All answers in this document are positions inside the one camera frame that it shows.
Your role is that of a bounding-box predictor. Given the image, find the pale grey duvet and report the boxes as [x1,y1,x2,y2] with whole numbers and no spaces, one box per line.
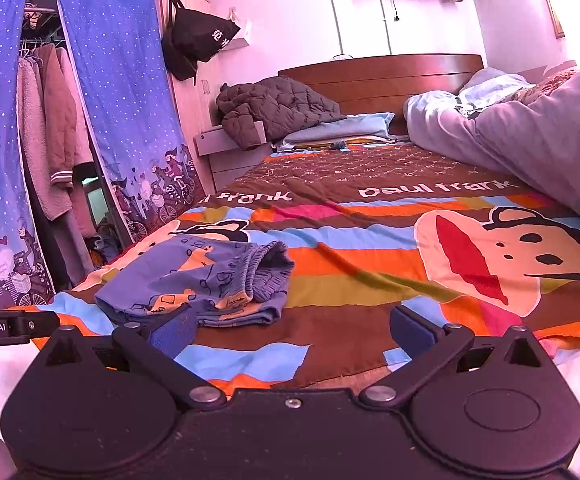
[402,52,580,237]

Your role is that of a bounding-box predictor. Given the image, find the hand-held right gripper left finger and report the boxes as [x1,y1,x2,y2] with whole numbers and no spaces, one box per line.
[38,302,228,408]

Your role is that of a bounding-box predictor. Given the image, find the beige wooden cabinet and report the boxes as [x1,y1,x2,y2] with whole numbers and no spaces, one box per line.
[156,0,223,196]

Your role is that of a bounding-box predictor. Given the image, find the light blue pillow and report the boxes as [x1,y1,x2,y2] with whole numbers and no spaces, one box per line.
[274,112,395,152]

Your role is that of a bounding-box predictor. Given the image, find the black hanging bag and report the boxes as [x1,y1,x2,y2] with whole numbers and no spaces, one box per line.
[161,0,241,82]

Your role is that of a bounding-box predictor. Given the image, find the striped printed blanket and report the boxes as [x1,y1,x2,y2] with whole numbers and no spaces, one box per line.
[7,142,580,396]

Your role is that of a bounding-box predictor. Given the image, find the blue car print pants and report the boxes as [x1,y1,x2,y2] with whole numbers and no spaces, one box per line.
[94,240,295,329]

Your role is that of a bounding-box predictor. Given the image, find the hanging pink fleece coat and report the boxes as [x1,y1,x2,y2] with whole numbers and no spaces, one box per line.
[17,57,73,221]

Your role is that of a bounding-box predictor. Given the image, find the floral pillow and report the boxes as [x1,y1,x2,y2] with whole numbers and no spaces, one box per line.
[510,66,580,106]

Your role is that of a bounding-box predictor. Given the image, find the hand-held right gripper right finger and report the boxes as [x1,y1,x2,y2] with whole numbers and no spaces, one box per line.
[359,304,553,408]

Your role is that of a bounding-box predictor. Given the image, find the brown quilted jacket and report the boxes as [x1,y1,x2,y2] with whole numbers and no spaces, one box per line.
[216,76,345,151]

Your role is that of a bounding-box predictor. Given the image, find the white nightstand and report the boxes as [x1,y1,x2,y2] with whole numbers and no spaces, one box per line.
[194,121,271,192]

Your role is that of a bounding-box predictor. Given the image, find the wooden headboard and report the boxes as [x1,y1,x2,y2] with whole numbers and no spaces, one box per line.
[277,54,486,136]

